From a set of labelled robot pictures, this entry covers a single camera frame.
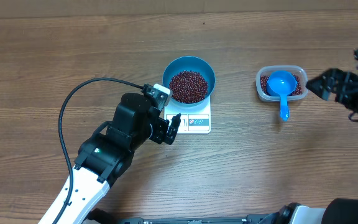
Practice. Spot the red adzuki beans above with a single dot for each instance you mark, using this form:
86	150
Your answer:
298	90

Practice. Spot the blue plastic measuring scoop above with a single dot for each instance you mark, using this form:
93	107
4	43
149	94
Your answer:
282	83

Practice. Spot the teal metal bowl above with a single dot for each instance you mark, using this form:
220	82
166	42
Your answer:
190	63

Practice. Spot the white digital kitchen scale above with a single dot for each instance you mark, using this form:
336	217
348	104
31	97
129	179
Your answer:
195	118

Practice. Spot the clear plastic container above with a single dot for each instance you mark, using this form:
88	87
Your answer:
293	69

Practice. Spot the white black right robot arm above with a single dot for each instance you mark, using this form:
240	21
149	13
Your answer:
340	210

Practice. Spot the red beans in bowl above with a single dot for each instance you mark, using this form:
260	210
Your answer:
188	87

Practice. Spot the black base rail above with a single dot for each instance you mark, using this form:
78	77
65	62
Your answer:
98	216

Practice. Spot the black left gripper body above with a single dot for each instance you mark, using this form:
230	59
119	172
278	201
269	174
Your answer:
158	130

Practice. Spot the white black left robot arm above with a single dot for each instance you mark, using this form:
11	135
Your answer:
109	152

